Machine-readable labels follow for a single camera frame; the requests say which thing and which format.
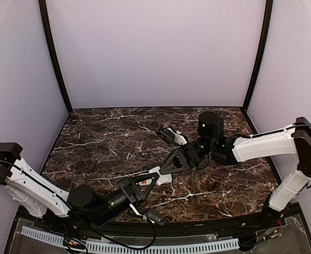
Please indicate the black front rail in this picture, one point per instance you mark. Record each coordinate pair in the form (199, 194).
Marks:
(239, 226)

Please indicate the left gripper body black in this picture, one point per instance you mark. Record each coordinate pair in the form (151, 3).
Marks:
(132, 190)

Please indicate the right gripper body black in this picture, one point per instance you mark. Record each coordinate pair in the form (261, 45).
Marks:
(191, 155)

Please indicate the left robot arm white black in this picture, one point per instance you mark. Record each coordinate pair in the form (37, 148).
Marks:
(38, 195)

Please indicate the white slotted cable duct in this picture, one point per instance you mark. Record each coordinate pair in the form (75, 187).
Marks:
(199, 244)

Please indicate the right black frame post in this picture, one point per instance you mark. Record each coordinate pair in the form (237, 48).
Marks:
(260, 52)

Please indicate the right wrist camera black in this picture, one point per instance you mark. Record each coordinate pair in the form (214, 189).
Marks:
(170, 136)

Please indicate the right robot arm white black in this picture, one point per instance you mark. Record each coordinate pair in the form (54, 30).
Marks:
(293, 139)

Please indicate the white remote control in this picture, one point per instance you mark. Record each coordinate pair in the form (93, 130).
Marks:
(163, 179)

